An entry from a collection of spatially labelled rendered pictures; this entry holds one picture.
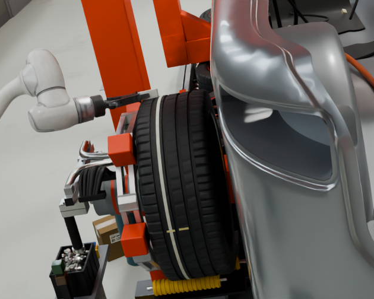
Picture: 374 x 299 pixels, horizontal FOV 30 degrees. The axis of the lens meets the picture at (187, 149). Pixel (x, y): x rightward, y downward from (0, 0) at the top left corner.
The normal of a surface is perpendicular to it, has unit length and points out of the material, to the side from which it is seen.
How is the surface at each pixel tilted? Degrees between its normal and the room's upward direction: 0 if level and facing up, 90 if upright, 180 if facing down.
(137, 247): 90
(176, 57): 90
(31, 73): 55
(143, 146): 37
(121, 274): 0
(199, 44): 90
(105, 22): 90
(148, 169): 50
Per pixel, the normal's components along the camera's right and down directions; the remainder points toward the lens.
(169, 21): -0.04, 0.44
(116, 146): -0.18, -0.48
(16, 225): -0.19, -0.88
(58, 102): 0.22, -0.40
